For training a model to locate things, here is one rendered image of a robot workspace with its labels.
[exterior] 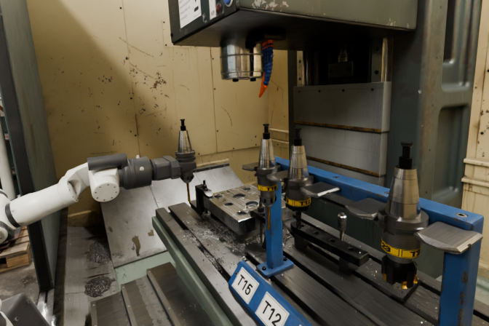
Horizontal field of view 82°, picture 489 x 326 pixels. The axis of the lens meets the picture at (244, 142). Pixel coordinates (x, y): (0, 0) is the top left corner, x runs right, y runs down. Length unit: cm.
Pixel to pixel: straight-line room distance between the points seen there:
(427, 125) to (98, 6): 171
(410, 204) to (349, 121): 79
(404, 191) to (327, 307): 42
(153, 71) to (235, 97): 60
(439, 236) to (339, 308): 40
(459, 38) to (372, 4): 56
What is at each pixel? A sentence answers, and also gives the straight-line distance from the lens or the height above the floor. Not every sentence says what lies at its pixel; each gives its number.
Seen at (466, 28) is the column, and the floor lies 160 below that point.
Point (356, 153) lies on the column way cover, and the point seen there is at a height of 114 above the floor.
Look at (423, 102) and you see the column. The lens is 111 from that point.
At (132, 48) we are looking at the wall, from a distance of 190.
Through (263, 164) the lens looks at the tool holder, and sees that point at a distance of 66.
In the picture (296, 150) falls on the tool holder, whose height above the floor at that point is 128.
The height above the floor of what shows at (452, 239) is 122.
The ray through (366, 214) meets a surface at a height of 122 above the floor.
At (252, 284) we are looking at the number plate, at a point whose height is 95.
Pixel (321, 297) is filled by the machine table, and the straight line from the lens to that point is 81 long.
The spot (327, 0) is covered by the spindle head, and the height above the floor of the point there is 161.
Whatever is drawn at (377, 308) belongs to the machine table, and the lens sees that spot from 81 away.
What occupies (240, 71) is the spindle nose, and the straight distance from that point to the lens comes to 90.
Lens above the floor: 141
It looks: 10 degrees down
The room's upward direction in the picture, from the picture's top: 3 degrees counter-clockwise
